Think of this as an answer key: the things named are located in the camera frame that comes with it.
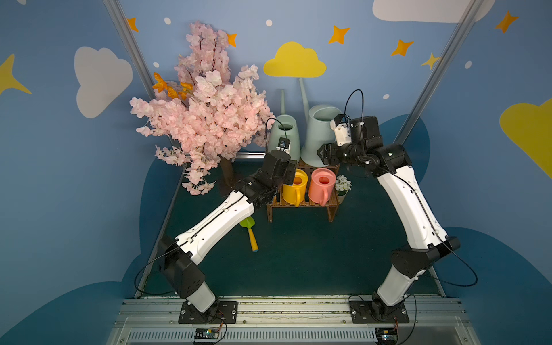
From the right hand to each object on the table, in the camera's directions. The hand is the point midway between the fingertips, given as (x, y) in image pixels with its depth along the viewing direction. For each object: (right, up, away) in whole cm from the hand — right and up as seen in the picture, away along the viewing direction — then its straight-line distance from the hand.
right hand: (328, 148), depth 73 cm
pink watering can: (-1, -13, +6) cm, 14 cm away
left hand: (-15, -4, +2) cm, 15 cm away
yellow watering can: (-11, -16, +6) cm, 20 cm away
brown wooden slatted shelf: (+5, -22, +15) cm, 27 cm away
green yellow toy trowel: (-31, -30, +23) cm, 49 cm away
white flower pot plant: (+12, -13, +23) cm, 29 cm away
